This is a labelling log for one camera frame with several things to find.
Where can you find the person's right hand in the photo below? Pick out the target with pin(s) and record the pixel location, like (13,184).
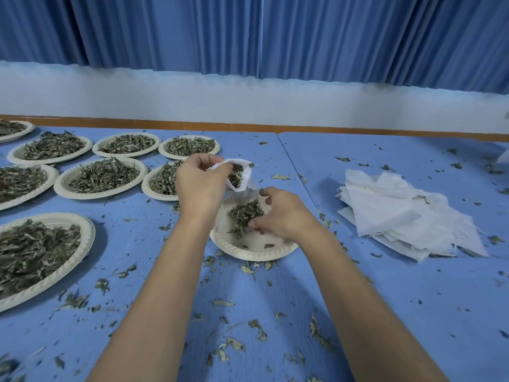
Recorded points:
(290,216)

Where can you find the person's left hand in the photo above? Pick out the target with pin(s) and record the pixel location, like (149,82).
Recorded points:
(197,186)

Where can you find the person's left thumb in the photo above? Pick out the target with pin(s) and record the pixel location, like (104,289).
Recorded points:
(226,175)

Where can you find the person's right thumb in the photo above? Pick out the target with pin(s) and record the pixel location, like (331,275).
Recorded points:
(264,225)

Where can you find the white mesh filter bag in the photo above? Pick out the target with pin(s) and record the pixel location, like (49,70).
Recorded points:
(247,175)

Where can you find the small dried green leaf heap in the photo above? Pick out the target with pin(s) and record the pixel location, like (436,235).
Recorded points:
(244,214)

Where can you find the person's left forearm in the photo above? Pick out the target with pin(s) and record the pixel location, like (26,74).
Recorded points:
(167,290)

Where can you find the person's right forearm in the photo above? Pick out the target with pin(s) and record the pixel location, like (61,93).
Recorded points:
(358,306)

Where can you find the dried leaves inside bag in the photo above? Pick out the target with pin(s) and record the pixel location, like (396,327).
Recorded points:
(236,177)

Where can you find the cream paper plate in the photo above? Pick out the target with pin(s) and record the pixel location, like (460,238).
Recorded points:
(238,246)

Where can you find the blue table cloth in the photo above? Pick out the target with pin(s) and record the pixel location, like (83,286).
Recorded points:
(139,250)
(437,306)

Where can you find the scattered dried leaf bits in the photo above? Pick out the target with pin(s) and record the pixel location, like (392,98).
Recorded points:
(234,344)

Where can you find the set of cream leaf-filled plates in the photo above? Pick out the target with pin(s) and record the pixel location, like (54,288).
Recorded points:
(103,175)

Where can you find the stack of white filter bags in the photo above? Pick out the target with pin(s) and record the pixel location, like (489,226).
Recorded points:
(401,210)

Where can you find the blue pleated curtain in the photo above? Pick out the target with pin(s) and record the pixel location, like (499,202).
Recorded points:
(377,35)
(139,31)

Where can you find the white cloth piece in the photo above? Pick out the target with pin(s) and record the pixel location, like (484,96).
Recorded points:
(504,156)

